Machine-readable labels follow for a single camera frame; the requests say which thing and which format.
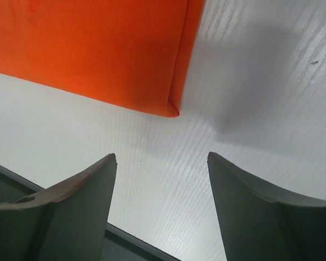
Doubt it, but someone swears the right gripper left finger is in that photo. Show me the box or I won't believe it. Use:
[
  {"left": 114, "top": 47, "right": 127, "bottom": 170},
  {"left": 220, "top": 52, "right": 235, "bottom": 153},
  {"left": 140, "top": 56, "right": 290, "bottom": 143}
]
[{"left": 0, "top": 153, "right": 117, "bottom": 261}]

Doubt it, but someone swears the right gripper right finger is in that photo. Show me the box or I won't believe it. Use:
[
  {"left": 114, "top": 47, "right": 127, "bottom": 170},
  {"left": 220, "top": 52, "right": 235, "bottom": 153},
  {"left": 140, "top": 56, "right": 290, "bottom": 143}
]
[{"left": 208, "top": 152, "right": 326, "bottom": 260}]

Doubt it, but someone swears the orange t-shirt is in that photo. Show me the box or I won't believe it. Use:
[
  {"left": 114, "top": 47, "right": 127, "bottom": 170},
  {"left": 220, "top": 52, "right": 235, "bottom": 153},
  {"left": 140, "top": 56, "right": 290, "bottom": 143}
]
[{"left": 0, "top": 1, "right": 204, "bottom": 117}]

